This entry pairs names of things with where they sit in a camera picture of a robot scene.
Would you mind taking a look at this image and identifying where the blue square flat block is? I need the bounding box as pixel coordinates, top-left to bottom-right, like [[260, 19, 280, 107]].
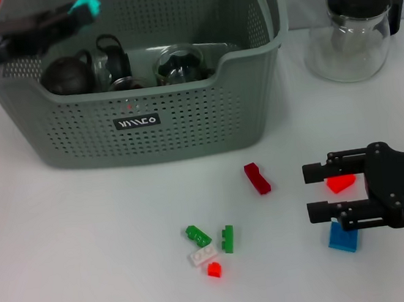
[[325, 219, 362, 256]]

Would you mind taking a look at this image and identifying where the dark red long block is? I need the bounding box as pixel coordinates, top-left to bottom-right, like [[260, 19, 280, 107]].
[[242, 160, 273, 197]]

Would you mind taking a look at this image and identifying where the grey perforated storage bin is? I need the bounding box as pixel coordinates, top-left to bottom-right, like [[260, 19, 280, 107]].
[[0, 0, 304, 183]]

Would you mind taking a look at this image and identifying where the glass teacup black sleeve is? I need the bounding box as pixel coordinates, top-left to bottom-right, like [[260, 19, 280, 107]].
[[89, 31, 135, 87], [151, 39, 217, 87], [107, 72, 149, 93]]

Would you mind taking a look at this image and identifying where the small round black teapot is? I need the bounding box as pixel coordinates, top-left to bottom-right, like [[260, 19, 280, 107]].
[[37, 48, 99, 100]]

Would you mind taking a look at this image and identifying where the teal square block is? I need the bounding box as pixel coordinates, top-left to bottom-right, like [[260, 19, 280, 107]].
[[70, 0, 103, 23]]

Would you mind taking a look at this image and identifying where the orange red pointed block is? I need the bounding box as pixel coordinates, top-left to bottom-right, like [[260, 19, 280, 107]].
[[324, 172, 359, 195]]

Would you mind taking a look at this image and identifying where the glass pitcher black lid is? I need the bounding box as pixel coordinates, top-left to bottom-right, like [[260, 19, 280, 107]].
[[296, 0, 404, 89]]

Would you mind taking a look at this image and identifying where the green toy brick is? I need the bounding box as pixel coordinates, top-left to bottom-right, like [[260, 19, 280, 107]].
[[217, 223, 237, 255], [183, 222, 214, 249]]

